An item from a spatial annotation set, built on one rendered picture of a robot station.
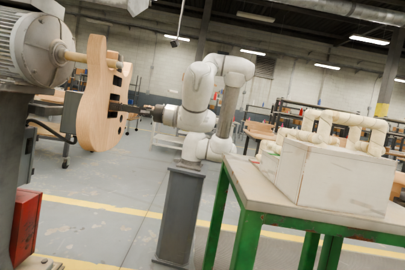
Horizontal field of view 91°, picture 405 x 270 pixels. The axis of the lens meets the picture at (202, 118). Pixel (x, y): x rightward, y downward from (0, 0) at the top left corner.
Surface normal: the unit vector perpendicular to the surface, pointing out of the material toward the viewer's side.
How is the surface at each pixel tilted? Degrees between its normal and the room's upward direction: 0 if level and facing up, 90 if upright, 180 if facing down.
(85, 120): 91
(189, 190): 90
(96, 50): 93
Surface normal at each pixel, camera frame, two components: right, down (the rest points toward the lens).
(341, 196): 0.07, 0.07
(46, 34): 0.99, 0.10
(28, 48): 0.86, 0.26
